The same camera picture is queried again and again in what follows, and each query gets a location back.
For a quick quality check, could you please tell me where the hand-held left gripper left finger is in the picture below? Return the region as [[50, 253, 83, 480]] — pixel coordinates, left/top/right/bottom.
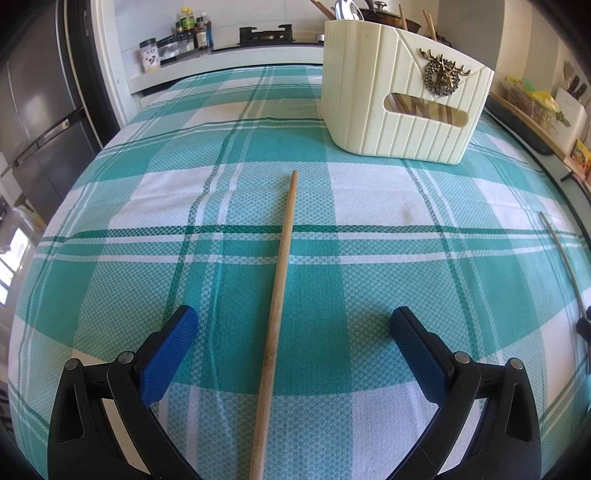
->
[[47, 305, 200, 480]]

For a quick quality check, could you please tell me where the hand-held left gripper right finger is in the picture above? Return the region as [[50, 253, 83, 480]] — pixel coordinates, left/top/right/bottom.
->
[[390, 306, 542, 480]]

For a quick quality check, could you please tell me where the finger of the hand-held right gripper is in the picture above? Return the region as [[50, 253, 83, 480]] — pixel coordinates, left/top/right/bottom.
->
[[576, 305, 591, 376]]

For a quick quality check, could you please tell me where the cream ribbed utensil basket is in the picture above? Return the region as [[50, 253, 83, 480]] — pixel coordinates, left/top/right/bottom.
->
[[321, 18, 496, 166]]

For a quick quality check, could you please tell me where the metal spoon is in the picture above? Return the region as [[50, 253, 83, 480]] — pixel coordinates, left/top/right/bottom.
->
[[334, 0, 365, 22]]

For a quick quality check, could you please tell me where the teal plaid tablecloth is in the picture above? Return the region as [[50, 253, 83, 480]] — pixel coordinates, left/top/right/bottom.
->
[[7, 65, 591, 480]]

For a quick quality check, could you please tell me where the yellow seasoning packet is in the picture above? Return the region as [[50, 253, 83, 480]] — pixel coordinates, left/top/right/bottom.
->
[[570, 138, 591, 176]]

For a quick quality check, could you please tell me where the black oblong pad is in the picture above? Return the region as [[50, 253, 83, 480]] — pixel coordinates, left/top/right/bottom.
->
[[482, 99, 557, 156]]

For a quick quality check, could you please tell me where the white knife block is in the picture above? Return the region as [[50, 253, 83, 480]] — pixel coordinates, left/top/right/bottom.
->
[[551, 62, 591, 142]]

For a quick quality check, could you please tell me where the wooden cutting board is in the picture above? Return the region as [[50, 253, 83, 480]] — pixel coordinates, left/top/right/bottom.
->
[[489, 90, 578, 162]]

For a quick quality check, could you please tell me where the grey refrigerator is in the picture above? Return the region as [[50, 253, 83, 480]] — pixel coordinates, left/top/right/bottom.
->
[[0, 0, 100, 217]]

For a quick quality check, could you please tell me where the white lidded spice jar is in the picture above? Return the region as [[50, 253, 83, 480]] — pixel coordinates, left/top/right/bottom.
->
[[139, 38, 162, 73]]

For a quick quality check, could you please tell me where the dark sauce bottle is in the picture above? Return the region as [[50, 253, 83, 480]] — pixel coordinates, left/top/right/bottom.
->
[[196, 13, 212, 49]]

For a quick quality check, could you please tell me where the yellow capped oil bottle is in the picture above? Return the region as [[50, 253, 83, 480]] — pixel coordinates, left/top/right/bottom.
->
[[180, 6, 197, 51]]

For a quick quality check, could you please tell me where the black gas hob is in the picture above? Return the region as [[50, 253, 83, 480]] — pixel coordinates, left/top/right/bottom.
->
[[212, 23, 325, 51]]

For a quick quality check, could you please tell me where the wok with glass lid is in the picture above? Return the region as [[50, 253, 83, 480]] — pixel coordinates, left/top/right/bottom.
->
[[358, 0, 424, 34]]

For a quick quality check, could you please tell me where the wire basket with produce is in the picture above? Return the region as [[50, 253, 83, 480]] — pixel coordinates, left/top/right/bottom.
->
[[503, 75, 563, 126]]

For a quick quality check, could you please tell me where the black door frame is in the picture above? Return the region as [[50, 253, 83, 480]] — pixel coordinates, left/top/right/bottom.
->
[[55, 0, 122, 154]]

